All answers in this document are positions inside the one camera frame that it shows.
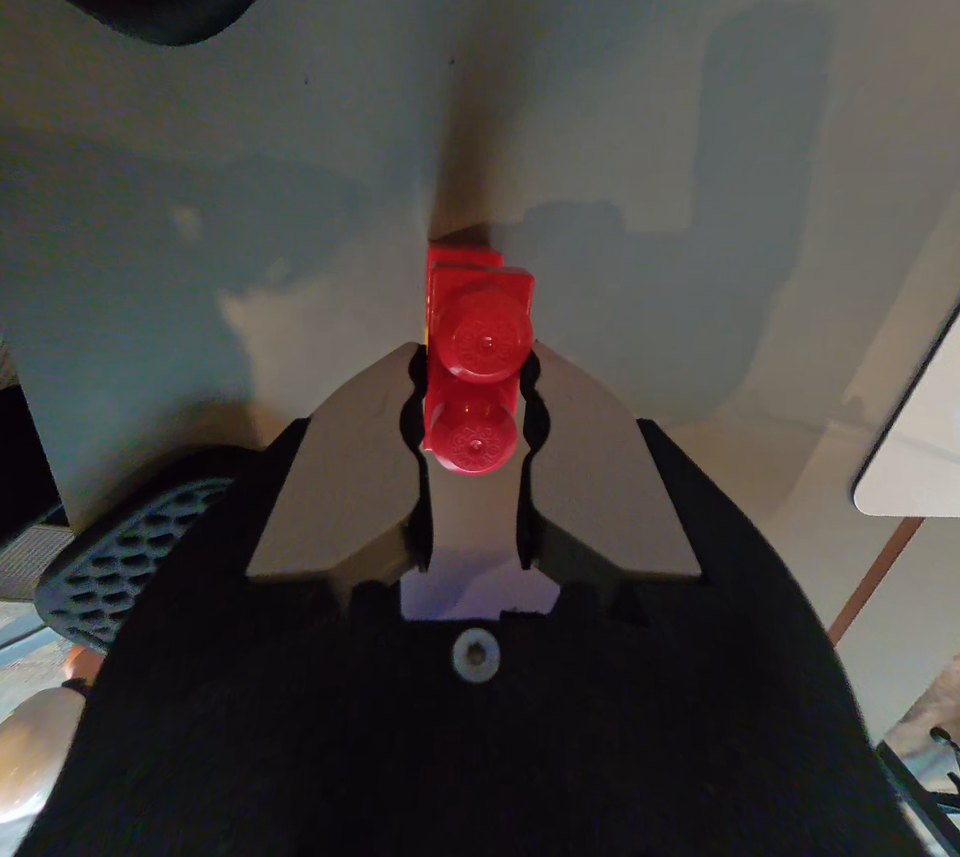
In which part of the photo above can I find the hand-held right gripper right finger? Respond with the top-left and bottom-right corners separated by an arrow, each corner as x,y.
515,344 -> 703,588

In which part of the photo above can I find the dark cloth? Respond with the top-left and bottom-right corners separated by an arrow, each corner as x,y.
0,377 -> 70,543

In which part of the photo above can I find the grey mesh chair seat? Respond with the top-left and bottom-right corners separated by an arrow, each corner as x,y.
0,527 -> 79,606

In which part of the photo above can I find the red mega block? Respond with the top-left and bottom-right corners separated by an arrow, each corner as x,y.
426,239 -> 507,273
419,262 -> 538,477

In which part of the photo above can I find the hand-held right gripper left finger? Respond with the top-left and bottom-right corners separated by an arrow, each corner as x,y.
245,341 -> 436,585

